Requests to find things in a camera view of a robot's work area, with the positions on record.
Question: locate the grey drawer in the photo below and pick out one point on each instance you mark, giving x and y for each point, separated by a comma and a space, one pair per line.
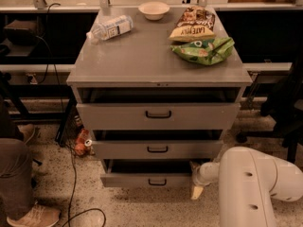
157, 144
149, 173
157, 109

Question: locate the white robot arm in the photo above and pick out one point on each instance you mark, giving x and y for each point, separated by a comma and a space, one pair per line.
248, 182

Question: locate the green snack bag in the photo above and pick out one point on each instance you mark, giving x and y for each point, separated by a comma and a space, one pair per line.
205, 52

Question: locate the grey top drawer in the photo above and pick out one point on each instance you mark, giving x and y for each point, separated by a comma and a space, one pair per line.
157, 109

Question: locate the grey middle drawer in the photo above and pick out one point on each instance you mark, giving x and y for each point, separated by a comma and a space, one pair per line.
157, 144

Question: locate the grey bottom drawer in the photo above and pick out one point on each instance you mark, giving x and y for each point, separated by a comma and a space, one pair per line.
149, 173

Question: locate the grey metal drawer cabinet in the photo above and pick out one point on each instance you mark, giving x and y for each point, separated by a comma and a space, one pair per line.
142, 58

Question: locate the clear plastic water bottle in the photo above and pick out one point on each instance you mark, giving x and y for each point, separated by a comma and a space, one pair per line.
112, 28

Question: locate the brown yellow chip bag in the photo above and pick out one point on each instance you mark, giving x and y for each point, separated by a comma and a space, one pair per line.
196, 23

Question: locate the tan sneaker near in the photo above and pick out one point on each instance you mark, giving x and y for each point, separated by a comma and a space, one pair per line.
38, 216

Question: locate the black office chair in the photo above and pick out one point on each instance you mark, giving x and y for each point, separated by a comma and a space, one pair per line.
284, 105

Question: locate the tan sneaker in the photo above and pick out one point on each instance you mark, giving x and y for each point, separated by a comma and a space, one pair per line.
38, 216
27, 132

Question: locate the person leg brown trousers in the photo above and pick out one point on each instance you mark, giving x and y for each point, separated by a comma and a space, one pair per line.
15, 168

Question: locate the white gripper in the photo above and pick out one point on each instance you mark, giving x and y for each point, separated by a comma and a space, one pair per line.
199, 175

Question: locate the tan sneaker far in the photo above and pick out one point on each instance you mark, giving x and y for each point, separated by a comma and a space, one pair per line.
27, 132

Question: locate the white ceramic bowl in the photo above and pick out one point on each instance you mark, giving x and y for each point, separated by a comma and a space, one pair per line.
154, 11

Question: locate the orange objects on floor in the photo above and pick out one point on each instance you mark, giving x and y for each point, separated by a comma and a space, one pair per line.
83, 142

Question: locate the black box on shelf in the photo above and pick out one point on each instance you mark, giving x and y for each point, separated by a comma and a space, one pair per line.
22, 32

